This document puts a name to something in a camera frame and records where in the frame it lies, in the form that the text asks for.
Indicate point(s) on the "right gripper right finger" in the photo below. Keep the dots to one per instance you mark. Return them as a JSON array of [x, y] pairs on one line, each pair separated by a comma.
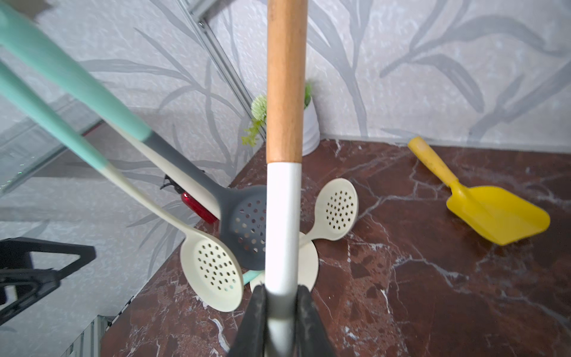
[[310, 334]]

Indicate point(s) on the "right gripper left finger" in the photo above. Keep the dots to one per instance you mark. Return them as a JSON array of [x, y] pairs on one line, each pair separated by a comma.
[[251, 336]]

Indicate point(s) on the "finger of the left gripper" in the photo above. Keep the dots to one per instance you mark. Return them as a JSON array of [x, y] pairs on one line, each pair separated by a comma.
[[22, 288], [28, 255]]

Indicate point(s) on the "small cream skimmer green handle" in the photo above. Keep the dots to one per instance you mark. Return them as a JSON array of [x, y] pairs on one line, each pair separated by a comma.
[[209, 266]]

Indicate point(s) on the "grey skimmer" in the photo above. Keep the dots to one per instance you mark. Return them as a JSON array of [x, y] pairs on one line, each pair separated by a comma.
[[31, 46]]

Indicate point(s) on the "cream slotted spatula wooden handle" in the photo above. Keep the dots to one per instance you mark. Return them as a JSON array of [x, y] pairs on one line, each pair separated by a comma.
[[287, 27]]

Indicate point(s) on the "cream utensil rack stand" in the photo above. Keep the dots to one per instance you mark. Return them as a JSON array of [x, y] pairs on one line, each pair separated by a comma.
[[241, 213]]

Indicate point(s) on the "red spray bottle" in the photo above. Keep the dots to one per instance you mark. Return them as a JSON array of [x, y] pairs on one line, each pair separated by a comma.
[[188, 200]]

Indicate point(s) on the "potted artificial plant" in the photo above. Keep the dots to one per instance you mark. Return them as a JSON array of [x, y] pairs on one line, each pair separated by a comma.
[[311, 129]]

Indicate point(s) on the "yellow toy shovel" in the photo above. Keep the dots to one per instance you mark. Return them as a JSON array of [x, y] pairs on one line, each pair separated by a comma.
[[494, 213]]

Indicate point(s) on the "clear plastic wall shelf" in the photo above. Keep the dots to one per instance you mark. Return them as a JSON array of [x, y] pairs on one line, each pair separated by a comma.
[[26, 147]]

